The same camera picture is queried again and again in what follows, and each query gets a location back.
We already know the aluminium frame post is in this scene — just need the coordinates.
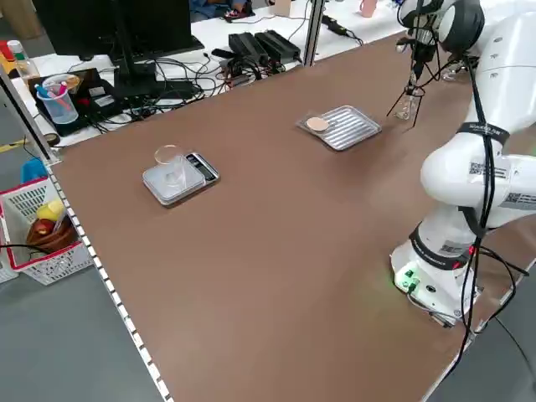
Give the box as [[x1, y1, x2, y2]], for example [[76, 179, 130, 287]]
[[301, 0, 327, 67]]

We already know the black wire tripod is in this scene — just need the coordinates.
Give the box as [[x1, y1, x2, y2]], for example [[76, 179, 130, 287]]
[[385, 83, 425, 130]]

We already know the blue plastic object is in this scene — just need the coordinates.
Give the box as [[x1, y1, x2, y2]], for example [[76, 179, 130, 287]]
[[20, 157, 48, 184]]

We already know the black power brick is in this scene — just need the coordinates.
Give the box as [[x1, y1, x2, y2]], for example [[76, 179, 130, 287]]
[[228, 32, 270, 59], [254, 29, 302, 63]]

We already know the clear bottle with white cap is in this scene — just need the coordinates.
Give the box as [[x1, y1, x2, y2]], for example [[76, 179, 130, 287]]
[[6, 39, 42, 80]]

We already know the large clear glass beaker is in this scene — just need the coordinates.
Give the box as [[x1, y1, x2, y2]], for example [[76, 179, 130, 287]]
[[153, 144, 188, 190]]

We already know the yellow toy fruit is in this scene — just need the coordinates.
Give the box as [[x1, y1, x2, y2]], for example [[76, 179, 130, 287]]
[[36, 199, 64, 222]]

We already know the brown woven bowl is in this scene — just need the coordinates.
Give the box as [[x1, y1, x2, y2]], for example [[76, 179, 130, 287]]
[[25, 215, 80, 255]]

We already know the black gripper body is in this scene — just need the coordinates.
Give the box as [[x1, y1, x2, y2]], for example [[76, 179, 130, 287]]
[[412, 37, 439, 64]]

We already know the black power strip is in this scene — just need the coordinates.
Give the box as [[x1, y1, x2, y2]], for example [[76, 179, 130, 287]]
[[321, 15, 348, 35]]

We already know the ribbed metal tray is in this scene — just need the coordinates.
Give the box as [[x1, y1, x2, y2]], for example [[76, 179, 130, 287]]
[[297, 104, 383, 152]]

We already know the silver digital kitchen scale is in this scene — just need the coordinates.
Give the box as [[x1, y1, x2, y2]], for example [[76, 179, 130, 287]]
[[142, 152, 221, 207]]

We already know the black equipment box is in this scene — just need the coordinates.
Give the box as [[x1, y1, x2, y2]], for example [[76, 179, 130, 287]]
[[35, 68, 125, 138]]

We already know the black monitor stand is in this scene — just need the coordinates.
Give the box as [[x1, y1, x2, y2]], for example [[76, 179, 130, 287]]
[[111, 0, 160, 100]]

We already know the black computer monitor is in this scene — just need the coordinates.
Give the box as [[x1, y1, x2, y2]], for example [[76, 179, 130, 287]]
[[32, 0, 206, 58]]

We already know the white basket with red rim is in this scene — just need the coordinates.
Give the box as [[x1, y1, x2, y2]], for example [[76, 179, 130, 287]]
[[0, 177, 95, 286]]

